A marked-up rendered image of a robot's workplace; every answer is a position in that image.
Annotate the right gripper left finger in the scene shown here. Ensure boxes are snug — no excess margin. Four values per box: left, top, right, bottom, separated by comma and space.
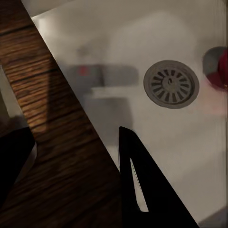
0, 127, 36, 208

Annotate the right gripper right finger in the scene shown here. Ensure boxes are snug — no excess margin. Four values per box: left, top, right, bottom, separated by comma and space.
119, 126, 199, 228

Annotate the cutting board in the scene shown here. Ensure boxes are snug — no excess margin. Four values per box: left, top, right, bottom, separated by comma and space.
0, 0, 123, 228

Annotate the vidalia onion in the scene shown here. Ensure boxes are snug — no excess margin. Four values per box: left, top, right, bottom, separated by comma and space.
216, 50, 228, 89

